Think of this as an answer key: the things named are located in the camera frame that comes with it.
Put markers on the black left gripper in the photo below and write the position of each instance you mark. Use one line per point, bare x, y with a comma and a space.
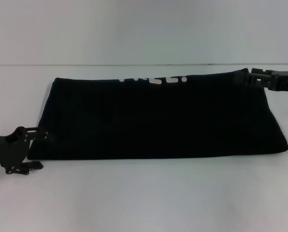
5, 147

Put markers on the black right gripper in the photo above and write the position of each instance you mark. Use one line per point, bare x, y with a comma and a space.
285, 81

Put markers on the black shirt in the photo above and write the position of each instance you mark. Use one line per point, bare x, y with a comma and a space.
158, 116

